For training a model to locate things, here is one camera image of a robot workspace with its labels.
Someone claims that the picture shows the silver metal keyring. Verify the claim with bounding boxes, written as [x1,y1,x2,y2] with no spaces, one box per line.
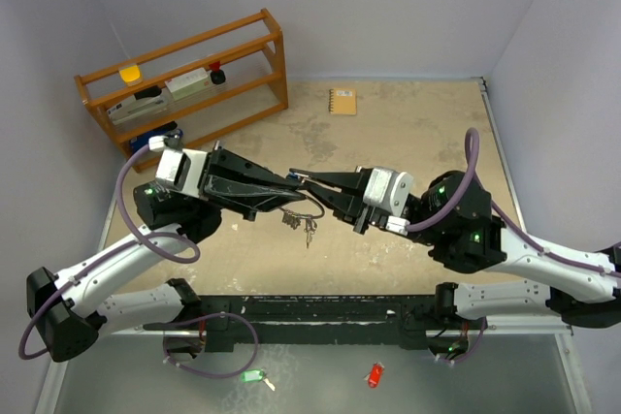
[279,198,325,233]

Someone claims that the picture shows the red black bottle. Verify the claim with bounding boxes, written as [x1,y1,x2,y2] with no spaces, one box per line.
[209,61,226,85]

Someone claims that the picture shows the brown spiral notebook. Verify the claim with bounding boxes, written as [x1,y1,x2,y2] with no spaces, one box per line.
[329,88,357,116]

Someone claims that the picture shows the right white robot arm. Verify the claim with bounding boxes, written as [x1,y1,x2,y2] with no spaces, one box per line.
[289,167,620,329]

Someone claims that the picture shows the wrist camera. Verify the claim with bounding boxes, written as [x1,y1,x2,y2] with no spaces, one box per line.
[147,136,208,199]
[363,167,413,234]

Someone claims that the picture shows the orange wooden shelf rack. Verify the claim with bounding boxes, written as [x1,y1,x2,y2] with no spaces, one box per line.
[74,9,289,158]

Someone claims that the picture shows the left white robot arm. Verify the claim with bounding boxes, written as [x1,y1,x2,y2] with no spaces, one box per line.
[18,136,305,363]

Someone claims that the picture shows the blue stapler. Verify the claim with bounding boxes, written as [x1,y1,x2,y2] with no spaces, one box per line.
[129,121,183,154]

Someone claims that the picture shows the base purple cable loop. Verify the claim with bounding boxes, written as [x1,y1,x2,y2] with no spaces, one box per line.
[161,305,261,378]

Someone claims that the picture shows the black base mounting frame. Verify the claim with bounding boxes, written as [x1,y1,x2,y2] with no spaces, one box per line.
[145,283,487,353]

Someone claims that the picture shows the black white stapler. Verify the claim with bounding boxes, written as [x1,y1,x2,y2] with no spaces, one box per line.
[107,86,172,125]

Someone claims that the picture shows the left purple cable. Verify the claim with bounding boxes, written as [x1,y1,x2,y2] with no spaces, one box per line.
[17,146,201,361]

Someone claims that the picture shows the yellow tagged key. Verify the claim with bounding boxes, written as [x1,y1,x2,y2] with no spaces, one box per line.
[305,228,314,248]

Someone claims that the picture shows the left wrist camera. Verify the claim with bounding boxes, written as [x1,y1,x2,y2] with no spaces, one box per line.
[147,136,208,199]

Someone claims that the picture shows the red tagged key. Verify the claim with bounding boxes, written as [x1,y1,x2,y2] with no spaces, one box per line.
[364,362,385,389]

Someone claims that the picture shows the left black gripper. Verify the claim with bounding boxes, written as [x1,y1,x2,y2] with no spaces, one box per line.
[181,142,306,223]

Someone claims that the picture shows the white cardboard box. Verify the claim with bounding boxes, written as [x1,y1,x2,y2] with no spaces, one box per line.
[165,68,210,100]

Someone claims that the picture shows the green tagged key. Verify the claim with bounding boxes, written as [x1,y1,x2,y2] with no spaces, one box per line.
[241,369,276,392]

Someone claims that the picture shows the yellow lidded container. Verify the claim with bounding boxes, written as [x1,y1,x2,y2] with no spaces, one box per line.
[118,64,144,87]

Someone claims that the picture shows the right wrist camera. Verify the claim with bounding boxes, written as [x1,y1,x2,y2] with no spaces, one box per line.
[363,167,413,234]

